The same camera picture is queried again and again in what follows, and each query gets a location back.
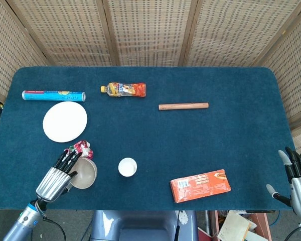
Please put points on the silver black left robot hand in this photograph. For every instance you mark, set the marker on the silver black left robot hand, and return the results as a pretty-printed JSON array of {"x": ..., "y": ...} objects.
[{"x": 52, "y": 183}]

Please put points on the beige bowl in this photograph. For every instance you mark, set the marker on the beige bowl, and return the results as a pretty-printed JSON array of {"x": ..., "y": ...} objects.
[{"x": 86, "y": 174}]

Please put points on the white paper cup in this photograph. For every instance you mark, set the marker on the white paper cup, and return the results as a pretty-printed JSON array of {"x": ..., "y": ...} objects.
[{"x": 127, "y": 167}]

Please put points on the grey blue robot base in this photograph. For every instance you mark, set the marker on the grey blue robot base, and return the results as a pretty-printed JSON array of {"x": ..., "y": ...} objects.
[{"x": 140, "y": 226}]

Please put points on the white round plate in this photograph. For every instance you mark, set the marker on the white round plate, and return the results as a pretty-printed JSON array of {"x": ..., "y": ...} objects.
[{"x": 65, "y": 121}]

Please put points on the red drink pouch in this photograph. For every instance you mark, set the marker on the red drink pouch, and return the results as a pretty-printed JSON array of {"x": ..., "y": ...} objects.
[{"x": 84, "y": 148}]

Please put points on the red crate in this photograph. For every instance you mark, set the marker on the red crate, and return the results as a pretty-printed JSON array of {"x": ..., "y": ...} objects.
[{"x": 262, "y": 221}]

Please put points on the beige cardboard sheet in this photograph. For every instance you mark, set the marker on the beige cardboard sheet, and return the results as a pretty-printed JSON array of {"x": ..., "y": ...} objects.
[{"x": 233, "y": 226}]

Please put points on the blue cling wrap roll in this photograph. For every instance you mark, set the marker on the blue cling wrap roll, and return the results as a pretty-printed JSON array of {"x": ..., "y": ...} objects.
[{"x": 52, "y": 96}]

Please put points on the orange cardboard box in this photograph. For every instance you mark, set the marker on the orange cardboard box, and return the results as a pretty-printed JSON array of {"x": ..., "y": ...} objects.
[{"x": 200, "y": 185}]

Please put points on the orange drink bottle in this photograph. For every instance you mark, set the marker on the orange drink bottle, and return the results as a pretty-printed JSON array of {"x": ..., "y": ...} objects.
[{"x": 125, "y": 89}]

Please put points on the blue felt table cover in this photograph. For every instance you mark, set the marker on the blue felt table cover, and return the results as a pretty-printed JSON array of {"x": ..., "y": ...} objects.
[{"x": 165, "y": 140}]

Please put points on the wooden rolling pin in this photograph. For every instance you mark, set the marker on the wooden rolling pin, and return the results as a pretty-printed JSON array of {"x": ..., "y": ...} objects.
[{"x": 183, "y": 106}]

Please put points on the woven bamboo folding screen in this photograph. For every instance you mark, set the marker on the woven bamboo folding screen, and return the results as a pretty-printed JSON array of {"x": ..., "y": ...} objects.
[{"x": 150, "y": 30}]

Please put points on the white perforated metal bracket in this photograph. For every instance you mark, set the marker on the white perforated metal bracket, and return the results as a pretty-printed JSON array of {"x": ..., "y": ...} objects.
[{"x": 183, "y": 218}]

